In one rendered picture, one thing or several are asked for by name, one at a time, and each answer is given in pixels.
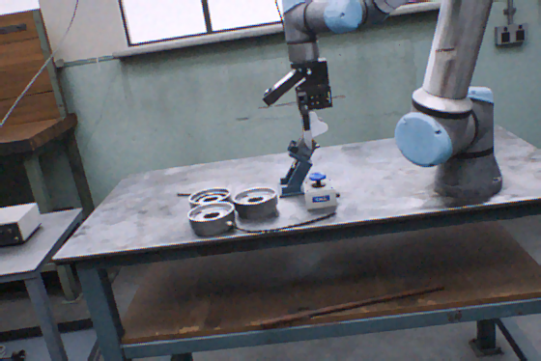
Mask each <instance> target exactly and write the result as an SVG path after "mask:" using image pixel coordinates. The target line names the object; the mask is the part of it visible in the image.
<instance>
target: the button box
mask: <svg viewBox="0 0 541 361"><path fill-rule="evenodd" d="M304 192H305V199H306V210H313V209H320V208H333V207H337V198H338V197H340V194H339V193H336V190H335V185H334V183H333V179H330V180H321V184H317V183H316V182H315V181H311V182H305V183H304Z"/></svg>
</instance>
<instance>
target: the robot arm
mask: <svg viewBox="0 0 541 361"><path fill-rule="evenodd" d="M409 1H410V0H282V12H283V14H282V16H283V19H284V26H285V39H286V44H287V52H288V59H289V62H291V63H290V66H291V69H294V71H292V72H290V73H289V74H287V75H286V76H285V78H283V79H282V80H281V81H280V82H277V83H276V84H275V85H274V86H273V87H272V88H269V89H268V90H266V91H265V92H264V94H263V101H264V103H265V104H266V105H267V106H270V105H271V104H274V103H275V102H277V101H278V100H279V98H280V97H282V96H283V95H284V94H285V93H286V92H288V91H290V90H291V89H292V88H293V87H295V89H296V101H297V106H298V110H299V116H300V122H301V128H302V133H303V134H304V138H305V143H306V146H307V147H308V149H309V150H312V141H311V139H312V138H314V137H316V136H318V135H320V134H322V133H324V132H327V124H326V123H325V120H324V119H322V118H318V117H317V115H316V112H315V110H314V109H316V110H320V109H326V108H328V107H333V105H332V97H331V89H330V85H329V82H328V73H327V60H326V58H325V59H319V60H318V58H319V57H320V51H319V45H318V36H317V35H324V34H334V33H337V34H344V33H347V32H350V31H354V30H355V28H356V27H364V26H367V25H375V24H378V23H380V22H381V21H383V20H384V19H387V18H388V16H389V14H390V13H391V12H393V11H395V10H396V9H398V8H399V7H401V6H402V5H403V4H405V3H408V2H409ZM493 1H494V0H442V4H441V10H440V13H439V22H438V25H437V29H436V33H435V36H434V40H433V43H432V48H431V55H430V59H429V63H428V67H427V70H426V74H425V77H424V85H423V87H422V88H420V89H418V90H417V91H415V92H414V94H413V99H412V104H411V107H410V111H409V114H406V115H405V116H404V117H403V118H402V119H401V120H400V121H399V123H398V124H397V127H396V131H395V138H396V143H397V147H398V149H399V150H400V151H401V153H402V155H403V156H404V157H405V158H407V160H408V161H409V162H410V163H412V164H416V165H417V166H421V167H434V166H436V165H437V166H436V173H435V175H434V189H435V190H436V192H437V193H439V194H442V195H445V196H448V197H454V198H480V197H485V196H489V195H491V194H497V193H498V192H499V191H501V189H502V187H503V178H502V174H501V172H500V169H499V167H498V162H497V159H496V156H495V153H494V106H495V103H494V99H493V92H492V91H491V90H489V89H487V88H475V87H470V82H471V80H472V76H473V73H474V70H475V67H476V60H477V57H478V53H479V51H480V47H481V44H482V42H483V39H484V33H485V29H486V26H487V23H488V20H489V17H490V13H491V8H492V5H493ZM299 69H300V70H299ZM307 69H310V72H308V70H307ZM328 93H329V96H330V102H329V99H328Z"/></svg>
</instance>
